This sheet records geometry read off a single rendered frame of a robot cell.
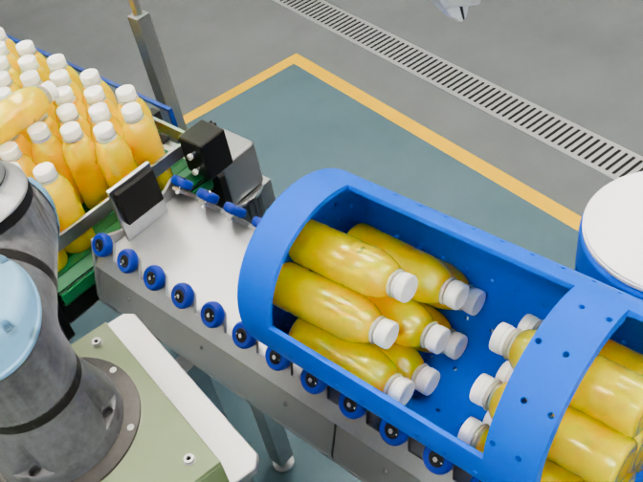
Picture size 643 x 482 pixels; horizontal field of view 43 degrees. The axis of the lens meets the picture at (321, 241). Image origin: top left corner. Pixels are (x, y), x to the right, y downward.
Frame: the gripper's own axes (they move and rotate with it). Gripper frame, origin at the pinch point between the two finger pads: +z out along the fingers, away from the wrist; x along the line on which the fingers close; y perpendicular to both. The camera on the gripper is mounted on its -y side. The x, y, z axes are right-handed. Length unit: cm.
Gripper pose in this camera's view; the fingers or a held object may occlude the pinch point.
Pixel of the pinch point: (453, 7)
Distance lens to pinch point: 87.7
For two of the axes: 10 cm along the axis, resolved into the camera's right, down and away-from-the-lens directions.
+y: 7.0, 3.4, -6.3
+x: 6.4, -6.8, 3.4
